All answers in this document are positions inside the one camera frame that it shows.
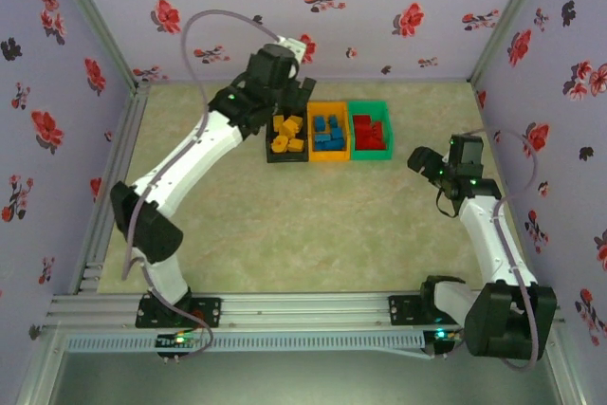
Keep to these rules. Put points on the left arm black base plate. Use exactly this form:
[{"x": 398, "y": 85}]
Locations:
[{"x": 211, "y": 312}]

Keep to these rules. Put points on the green plastic bin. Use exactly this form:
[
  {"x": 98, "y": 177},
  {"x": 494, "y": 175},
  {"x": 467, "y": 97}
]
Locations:
[{"x": 372, "y": 154}]

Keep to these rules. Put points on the yellow lego brick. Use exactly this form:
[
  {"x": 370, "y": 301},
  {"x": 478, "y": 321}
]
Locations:
[
  {"x": 297, "y": 121},
  {"x": 278, "y": 121},
  {"x": 288, "y": 128},
  {"x": 296, "y": 145}
]

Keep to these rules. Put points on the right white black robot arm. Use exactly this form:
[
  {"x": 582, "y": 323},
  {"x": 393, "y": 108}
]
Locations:
[{"x": 493, "y": 244}]

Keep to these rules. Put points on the orange plastic bin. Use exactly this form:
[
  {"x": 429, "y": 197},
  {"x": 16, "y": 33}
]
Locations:
[{"x": 327, "y": 156}]

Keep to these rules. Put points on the long aluminium mounting rail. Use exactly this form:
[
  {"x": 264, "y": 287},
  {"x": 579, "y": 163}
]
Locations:
[{"x": 303, "y": 310}]

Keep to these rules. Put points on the grey metal sheet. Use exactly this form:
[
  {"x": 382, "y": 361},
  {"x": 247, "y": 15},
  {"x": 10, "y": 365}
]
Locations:
[{"x": 303, "y": 381}]

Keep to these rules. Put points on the black plastic bin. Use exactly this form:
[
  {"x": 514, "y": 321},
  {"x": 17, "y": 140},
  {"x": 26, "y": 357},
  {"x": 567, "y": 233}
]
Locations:
[{"x": 284, "y": 157}]

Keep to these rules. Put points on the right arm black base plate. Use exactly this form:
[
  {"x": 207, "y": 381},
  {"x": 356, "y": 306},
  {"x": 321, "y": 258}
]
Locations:
[{"x": 400, "y": 310}]

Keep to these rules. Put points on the aluminium corner post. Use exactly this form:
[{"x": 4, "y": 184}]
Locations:
[
  {"x": 508, "y": 16},
  {"x": 97, "y": 21}
]

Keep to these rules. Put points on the aluminium side rail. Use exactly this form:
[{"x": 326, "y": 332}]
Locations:
[{"x": 125, "y": 149}]

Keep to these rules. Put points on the aluminium frame bar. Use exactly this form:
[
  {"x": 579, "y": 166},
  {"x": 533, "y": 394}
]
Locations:
[
  {"x": 40, "y": 367},
  {"x": 565, "y": 367}
]

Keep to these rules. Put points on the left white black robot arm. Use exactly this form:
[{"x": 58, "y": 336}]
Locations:
[{"x": 189, "y": 158}]

